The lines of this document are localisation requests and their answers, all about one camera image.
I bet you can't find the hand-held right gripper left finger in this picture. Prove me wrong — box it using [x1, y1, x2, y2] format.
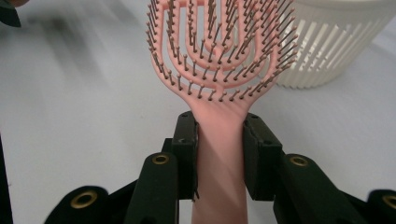
[124, 111, 199, 224]

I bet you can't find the white plastic basket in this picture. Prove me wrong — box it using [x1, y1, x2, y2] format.
[248, 0, 396, 91]

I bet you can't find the pink hairbrush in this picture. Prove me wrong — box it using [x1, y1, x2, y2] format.
[145, 0, 299, 224]

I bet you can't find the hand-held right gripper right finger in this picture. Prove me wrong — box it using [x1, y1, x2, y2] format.
[243, 112, 368, 224]

